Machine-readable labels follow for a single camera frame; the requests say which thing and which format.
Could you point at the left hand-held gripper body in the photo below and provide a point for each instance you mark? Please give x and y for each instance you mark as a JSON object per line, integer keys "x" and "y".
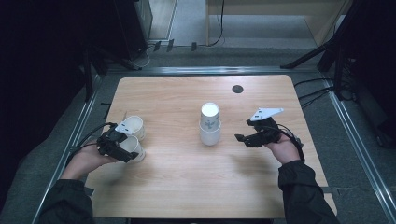
{"x": 109, "y": 143}

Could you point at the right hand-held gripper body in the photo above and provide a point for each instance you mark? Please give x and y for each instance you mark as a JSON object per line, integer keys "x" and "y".
{"x": 267, "y": 132}

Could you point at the stack of white paper cups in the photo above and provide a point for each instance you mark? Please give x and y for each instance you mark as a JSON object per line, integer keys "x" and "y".
{"x": 210, "y": 133}

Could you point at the person's right hand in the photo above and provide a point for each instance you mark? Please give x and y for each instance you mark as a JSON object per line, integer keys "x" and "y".
{"x": 286, "y": 151}

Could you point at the person's left hand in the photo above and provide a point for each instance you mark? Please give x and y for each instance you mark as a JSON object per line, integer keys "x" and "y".
{"x": 84, "y": 160}

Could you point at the black round table grommet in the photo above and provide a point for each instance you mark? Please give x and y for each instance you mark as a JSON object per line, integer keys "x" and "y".
{"x": 237, "y": 89}

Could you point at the black tape strip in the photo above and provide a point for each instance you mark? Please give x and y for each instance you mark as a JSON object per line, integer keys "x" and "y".
{"x": 106, "y": 103}

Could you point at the black metal stand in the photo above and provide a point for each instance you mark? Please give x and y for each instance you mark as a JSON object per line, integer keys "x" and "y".
{"x": 88, "y": 74}

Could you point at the grey floor tape piece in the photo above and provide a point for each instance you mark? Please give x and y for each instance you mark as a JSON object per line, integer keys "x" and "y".
{"x": 328, "y": 189}

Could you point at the black tripod stand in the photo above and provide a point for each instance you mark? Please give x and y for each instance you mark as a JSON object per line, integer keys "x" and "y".
{"x": 306, "y": 56}

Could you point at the dark curtain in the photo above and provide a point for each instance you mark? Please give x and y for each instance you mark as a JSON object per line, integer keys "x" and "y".
{"x": 37, "y": 62}

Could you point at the light wooden furniture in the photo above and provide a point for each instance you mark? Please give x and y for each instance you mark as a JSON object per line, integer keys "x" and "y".
{"x": 264, "y": 7}

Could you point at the black computer tower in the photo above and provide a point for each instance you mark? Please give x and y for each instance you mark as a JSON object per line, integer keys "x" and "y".
{"x": 130, "y": 28}

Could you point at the black equipment base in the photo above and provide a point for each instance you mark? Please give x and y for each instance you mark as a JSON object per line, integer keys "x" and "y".
{"x": 386, "y": 137}

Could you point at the metal floor rail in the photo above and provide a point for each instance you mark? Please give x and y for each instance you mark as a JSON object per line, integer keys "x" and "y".
{"x": 67, "y": 124}
{"x": 202, "y": 70}
{"x": 355, "y": 137}

